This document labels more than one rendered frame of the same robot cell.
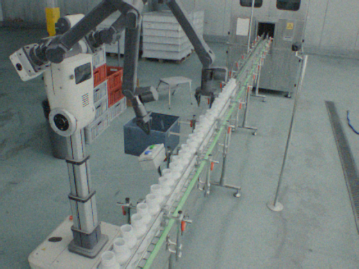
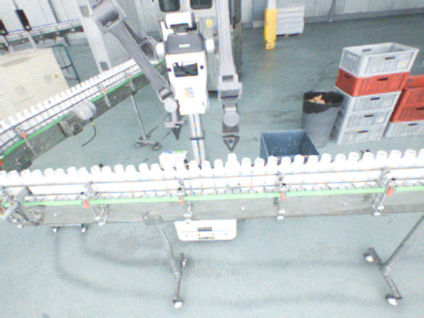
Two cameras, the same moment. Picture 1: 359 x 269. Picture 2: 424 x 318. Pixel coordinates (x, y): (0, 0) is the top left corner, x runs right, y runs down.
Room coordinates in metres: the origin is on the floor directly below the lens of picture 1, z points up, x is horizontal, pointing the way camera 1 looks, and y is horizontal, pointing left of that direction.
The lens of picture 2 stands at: (1.33, -0.89, 1.80)
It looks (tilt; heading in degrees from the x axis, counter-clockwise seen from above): 38 degrees down; 78
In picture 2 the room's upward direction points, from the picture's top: 6 degrees counter-clockwise
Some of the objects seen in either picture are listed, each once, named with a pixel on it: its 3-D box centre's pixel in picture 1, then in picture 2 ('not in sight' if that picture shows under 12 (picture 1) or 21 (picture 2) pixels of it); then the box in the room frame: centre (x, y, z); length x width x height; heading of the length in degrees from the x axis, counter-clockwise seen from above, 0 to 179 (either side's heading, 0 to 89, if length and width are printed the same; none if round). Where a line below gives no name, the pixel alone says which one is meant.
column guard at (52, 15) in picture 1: (53, 24); not in sight; (10.80, 4.34, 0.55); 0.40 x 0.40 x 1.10; 73
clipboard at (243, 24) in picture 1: (242, 26); not in sight; (5.95, -1.05, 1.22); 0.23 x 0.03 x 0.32; 73
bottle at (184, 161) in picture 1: (181, 167); (158, 179); (1.25, -0.02, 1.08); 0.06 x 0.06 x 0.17
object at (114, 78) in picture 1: (104, 78); (416, 89); (4.51, 1.12, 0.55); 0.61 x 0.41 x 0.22; 166
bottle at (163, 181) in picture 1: (163, 196); (112, 181); (1.02, 0.05, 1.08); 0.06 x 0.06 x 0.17
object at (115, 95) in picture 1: (105, 92); (407, 106); (4.50, 1.12, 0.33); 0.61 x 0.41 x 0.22; 166
